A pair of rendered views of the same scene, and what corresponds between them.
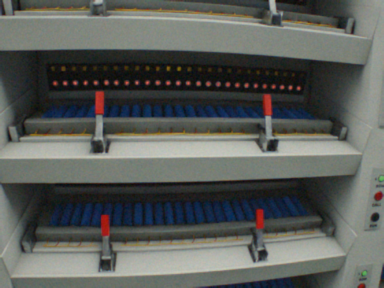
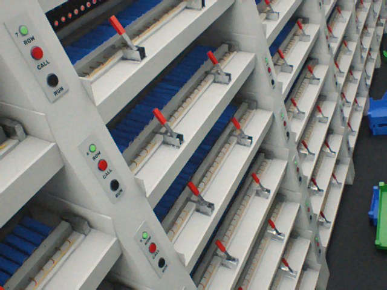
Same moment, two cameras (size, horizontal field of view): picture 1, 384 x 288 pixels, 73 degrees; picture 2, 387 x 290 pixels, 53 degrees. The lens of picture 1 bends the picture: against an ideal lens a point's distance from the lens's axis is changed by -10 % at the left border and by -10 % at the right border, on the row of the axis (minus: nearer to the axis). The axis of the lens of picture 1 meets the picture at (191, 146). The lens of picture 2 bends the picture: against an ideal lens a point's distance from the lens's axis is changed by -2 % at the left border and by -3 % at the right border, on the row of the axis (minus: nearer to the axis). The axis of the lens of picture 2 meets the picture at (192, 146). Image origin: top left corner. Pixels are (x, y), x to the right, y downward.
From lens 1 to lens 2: 0.80 m
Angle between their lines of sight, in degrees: 43
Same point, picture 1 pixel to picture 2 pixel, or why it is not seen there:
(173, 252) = (239, 229)
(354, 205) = (279, 136)
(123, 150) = (213, 200)
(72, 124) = (176, 214)
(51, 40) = (172, 177)
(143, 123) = (198, 180)
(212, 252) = (250, 212)
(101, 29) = (187, 150)
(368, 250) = (291, 150)
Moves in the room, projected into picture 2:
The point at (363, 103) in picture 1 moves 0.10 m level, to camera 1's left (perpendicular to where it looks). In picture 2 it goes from (262, 86) to (247, 104)
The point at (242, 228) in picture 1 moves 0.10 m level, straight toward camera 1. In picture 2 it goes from (246, 189) to (271, 199)
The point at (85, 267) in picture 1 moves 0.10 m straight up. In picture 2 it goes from (227, 275) to (215, 250)
